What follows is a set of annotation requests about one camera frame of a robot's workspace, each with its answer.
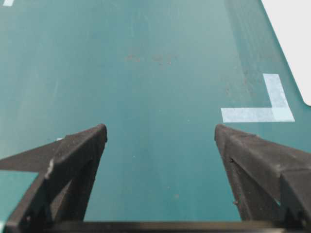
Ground light blue tape corner marker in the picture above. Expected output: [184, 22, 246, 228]
[3, 0, 15, 7]
[221, 73, 295, 123]

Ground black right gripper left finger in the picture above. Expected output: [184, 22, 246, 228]
[0, 124, 107, 228]

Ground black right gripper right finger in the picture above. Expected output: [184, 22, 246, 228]
[214, 124, 311, 222]

